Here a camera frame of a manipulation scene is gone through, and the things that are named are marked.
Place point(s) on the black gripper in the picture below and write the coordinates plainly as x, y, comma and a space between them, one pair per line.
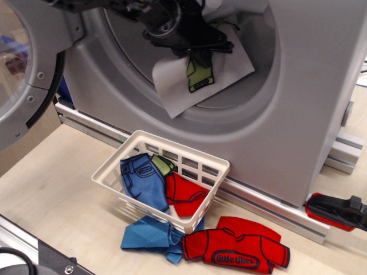
188, 36

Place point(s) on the white cloth with green shirt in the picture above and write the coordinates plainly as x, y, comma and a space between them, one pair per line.
182, 83

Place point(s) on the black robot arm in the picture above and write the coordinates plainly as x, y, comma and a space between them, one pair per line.
151, 14

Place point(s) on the grey toy washing machine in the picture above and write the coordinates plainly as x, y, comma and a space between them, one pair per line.
307, 51

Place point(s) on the white plastic laundry basket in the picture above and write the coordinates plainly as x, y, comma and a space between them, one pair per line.
200, 168

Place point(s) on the grey washing machine door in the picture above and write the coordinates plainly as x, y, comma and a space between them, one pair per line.
34, 38

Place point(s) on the green cloth in basket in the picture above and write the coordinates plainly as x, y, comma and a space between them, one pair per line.
164, 165

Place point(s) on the blue jeans cloth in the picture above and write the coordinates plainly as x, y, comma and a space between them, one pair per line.
144, 182

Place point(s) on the red cloth in basket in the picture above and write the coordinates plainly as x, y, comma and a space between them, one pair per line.
185, 196

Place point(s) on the plain blue cloth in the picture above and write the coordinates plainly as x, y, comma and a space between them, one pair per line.
150, 235

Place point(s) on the red little tikes shirt cloth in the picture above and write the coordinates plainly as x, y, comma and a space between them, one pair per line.
238, 243

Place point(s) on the red and black clamp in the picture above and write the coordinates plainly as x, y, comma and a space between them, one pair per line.
344, 214

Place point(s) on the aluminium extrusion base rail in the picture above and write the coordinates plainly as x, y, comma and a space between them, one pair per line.
258, 206

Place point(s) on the aluminium frame with black bracket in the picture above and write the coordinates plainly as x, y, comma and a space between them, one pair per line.
23, 253

